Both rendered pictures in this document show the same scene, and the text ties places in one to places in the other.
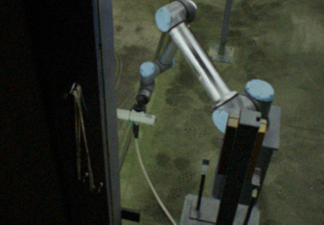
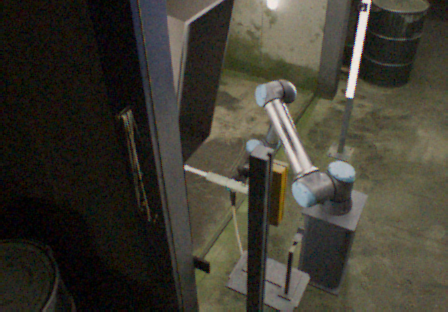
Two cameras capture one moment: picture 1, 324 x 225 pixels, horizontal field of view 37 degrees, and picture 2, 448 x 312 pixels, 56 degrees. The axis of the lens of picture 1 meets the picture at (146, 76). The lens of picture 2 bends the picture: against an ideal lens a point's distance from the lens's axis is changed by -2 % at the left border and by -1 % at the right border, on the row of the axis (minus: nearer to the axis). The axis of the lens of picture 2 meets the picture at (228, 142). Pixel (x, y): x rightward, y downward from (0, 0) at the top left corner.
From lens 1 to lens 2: 54 cm
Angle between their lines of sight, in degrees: 14
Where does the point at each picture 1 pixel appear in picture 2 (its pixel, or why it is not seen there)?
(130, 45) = (258, 133)
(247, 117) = (258, 151)
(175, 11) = (272, 89)
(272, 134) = (351, 218)
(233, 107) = (310, 181)
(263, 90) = (344, 171)
